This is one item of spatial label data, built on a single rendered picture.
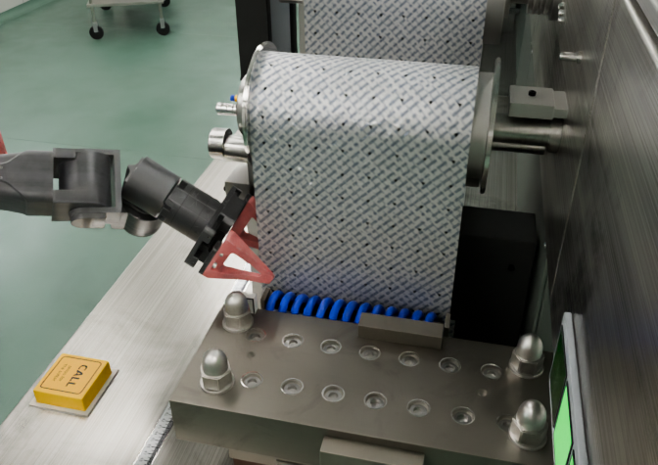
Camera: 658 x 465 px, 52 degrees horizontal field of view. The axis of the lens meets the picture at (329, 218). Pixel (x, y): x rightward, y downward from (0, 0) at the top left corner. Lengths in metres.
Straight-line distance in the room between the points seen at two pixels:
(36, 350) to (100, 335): 1.44
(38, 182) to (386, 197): 0.38
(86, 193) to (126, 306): 0.32
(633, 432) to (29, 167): 0.64
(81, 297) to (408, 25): 1.96
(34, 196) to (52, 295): 1.91
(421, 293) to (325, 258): 0.12
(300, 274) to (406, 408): 0.22
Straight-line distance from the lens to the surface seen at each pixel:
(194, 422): 0.75
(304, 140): 0.73
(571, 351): 0.53
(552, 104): 0.74
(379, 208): 0.75
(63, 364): 0.98
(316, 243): 0.80
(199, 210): 0.80
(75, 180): 0.80
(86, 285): 2.70
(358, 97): 0.72
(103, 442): 0.90
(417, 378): 0.75
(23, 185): 0.80
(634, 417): 0.37
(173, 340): 1.01
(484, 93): 0.72
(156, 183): 0.81
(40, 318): 2.60
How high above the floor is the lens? 1.56
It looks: 32 degrees down
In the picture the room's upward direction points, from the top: straight up
